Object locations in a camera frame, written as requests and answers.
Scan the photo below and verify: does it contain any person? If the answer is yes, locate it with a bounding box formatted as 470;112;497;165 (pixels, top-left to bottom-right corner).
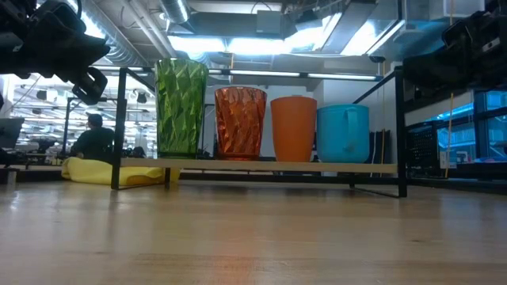
70;113;116;163

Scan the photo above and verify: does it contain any black perforated crate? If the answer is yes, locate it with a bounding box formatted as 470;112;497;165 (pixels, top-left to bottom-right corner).
406;125;438;180

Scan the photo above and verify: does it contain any black-framed wooden shelf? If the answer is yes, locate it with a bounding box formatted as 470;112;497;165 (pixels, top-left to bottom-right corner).
110;66;409;199

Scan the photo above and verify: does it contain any orange plastic cup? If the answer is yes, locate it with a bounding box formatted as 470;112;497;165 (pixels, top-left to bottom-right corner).
270;95;318;163

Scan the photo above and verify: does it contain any yellow cloth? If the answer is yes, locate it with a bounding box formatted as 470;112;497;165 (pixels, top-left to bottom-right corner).
60;156;181;187

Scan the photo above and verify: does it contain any light blue plastic mug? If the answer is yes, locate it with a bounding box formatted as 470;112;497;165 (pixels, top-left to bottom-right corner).
315;104;371;165

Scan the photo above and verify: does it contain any silver ventilation duct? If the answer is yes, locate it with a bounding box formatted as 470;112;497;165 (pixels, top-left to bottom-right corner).
81;0;192;68

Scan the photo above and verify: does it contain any grey ceiling junction box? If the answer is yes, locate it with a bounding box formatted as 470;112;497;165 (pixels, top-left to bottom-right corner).
255;9;284;35

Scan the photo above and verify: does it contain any red faceted plastic tumbler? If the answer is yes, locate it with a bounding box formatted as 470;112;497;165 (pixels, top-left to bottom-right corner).
214;85;269;162

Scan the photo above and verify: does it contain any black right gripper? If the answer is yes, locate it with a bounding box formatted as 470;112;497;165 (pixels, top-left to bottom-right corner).
402;0;507;90

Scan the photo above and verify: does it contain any green faceted plastic tumbler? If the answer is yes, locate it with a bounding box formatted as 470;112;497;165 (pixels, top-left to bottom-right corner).
154;58;210;160

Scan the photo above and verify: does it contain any long ceiling light tube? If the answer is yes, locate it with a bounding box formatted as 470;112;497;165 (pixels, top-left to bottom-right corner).
208;68;378;82

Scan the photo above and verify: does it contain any black table frame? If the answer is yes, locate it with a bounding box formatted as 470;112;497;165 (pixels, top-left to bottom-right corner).
0;89;507;196

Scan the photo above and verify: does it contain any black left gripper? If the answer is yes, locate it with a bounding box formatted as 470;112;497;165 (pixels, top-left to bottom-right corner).
0;0;112;106

